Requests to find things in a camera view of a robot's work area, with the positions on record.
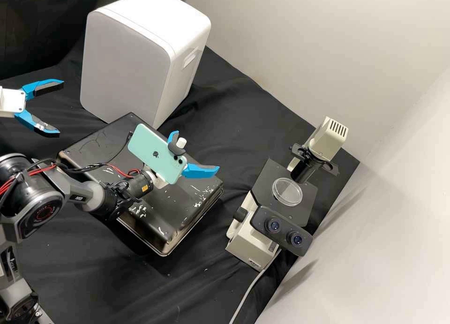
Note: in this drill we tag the right wrist camera phone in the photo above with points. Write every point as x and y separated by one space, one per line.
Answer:
151 151

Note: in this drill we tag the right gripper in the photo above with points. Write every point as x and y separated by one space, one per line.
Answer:
159 182

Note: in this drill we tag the black tray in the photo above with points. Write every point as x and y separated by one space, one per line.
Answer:
95 144

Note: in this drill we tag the white box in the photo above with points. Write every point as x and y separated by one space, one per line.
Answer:
140 56

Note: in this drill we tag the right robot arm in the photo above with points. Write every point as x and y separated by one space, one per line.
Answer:
38 194

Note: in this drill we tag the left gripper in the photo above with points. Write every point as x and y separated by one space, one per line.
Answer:
12 100

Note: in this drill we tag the petri dish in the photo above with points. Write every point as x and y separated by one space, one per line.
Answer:
287 191

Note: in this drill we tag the cream microscope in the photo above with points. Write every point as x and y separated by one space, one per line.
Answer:
253 232

